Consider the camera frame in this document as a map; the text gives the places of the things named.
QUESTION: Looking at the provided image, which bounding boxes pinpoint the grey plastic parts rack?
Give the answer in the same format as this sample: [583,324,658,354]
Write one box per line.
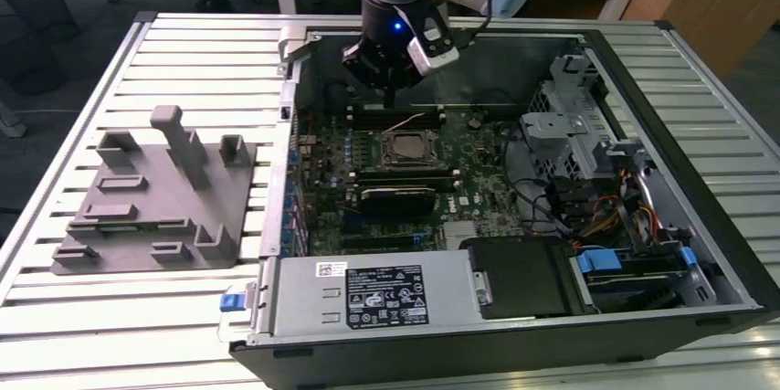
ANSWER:
[49,104,261,277]

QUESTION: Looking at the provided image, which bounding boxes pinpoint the hard disk in blue carrier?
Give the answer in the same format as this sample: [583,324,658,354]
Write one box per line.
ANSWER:
[571,247,693,313]

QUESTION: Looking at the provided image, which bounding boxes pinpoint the black CPU socket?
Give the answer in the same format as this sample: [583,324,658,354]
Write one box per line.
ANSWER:
[377,130,441,170]

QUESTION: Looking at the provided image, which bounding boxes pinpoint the green motherboard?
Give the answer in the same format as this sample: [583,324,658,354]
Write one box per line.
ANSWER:
[290,109,541,258]

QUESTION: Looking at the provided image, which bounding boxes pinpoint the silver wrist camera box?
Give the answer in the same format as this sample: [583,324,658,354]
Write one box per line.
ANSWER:
[403,17,461,77]

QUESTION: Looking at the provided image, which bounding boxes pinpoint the dark office chair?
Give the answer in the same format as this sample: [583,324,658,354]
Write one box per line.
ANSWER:
[0,0,79,97]

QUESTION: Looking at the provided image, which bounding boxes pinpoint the silver metal drive cage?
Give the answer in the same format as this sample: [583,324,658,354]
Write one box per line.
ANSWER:
[519,54,617,181]

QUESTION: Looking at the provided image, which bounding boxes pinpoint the black drive bay cover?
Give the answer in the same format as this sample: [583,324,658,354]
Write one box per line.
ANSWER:
[459,235,602,321]

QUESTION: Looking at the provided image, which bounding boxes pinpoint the silver power supply unit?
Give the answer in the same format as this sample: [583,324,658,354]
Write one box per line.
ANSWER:
[266,252,486,337]

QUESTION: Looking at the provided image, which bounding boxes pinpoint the orange and yellow power wires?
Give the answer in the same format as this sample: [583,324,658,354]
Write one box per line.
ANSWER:
[569,195,662,248]

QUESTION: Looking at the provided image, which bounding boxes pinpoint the small silver chipset heatsink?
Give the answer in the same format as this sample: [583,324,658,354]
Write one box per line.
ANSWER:
[442,220,478,250]

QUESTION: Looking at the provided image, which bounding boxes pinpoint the black graphics card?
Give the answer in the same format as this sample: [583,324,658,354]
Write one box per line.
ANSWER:
[357,185,437,216]

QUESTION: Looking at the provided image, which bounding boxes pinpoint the wooden cabinet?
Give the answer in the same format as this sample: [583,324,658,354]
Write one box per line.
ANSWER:
[623,0,780,83]

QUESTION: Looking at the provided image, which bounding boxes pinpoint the black and silver PC case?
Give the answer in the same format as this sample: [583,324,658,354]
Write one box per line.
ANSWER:
[227,26,780,389]

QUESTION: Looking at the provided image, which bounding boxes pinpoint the black RAM slot bank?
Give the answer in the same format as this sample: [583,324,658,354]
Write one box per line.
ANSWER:
[345,104,450,132]
[354,167,459,194]

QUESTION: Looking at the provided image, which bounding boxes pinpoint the silver CPU with green substrate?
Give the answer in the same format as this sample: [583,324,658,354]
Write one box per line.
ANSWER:
[391,136,427,159]

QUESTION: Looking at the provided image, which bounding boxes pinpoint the grey stand foot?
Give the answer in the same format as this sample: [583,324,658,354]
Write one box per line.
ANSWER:
[0,101,29,138]

